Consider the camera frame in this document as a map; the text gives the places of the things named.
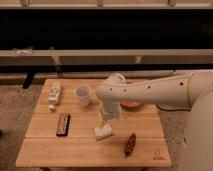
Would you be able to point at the wooden table board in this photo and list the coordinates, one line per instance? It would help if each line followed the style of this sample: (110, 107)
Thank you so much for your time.
(79, 148)

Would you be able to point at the white tube bottle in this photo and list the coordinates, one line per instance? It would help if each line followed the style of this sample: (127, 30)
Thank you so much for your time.
(54, 95)

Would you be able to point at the grey metal rail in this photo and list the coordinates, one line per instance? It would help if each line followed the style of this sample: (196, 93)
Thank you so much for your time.
(104, 57)

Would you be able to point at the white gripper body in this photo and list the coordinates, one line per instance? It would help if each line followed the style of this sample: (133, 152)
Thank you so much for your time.
(110, 111)

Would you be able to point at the orange bowl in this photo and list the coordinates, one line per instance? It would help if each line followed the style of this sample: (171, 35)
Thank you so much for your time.
(130, 105)

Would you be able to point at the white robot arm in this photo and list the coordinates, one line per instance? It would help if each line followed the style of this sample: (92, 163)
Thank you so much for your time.
(193, 91)

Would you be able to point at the white sponge block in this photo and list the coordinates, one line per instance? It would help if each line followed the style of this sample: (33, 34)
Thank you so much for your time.
(103, 132)

